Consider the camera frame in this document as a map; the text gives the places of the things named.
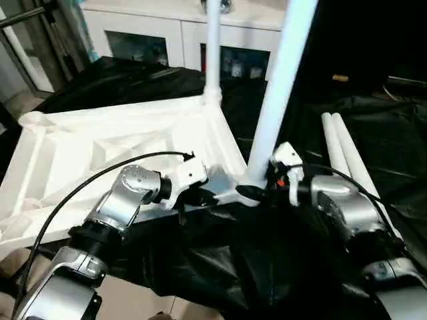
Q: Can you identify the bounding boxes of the white plastic table leg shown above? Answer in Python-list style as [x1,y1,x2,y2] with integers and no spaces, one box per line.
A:
[320,113,355,181]
[328,113,402,240]
[203,0,224,113]
[246,0,318,190]

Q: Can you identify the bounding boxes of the white plastic table top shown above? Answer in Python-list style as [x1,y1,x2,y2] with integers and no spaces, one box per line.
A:
[0,92,265,258]

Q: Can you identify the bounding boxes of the black work mat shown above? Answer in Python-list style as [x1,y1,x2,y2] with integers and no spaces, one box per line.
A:
[0,55,427,320]

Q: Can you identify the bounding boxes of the black backdrop cloth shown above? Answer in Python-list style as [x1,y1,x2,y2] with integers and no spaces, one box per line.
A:
[289,0,427,98]

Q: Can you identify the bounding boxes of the white glass-door sideboard cabinet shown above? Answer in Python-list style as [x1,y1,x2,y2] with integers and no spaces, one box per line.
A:
[81,0,285,82]

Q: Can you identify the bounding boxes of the grey crumpled bag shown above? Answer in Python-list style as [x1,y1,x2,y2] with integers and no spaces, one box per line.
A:
[199,0,235,15]

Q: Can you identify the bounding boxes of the grey metal rack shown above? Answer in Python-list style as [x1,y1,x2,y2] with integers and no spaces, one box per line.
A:
[0,0,95,99]

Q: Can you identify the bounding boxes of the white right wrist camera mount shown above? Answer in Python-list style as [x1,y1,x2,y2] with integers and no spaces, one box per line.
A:
[268,141,305,208]

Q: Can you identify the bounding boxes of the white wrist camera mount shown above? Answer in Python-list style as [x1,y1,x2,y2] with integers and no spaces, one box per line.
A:
[268,141,305,208]
[159,151,210,211]

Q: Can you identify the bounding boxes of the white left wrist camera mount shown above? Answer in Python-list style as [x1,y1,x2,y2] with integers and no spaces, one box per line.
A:
[159,151,210,211]

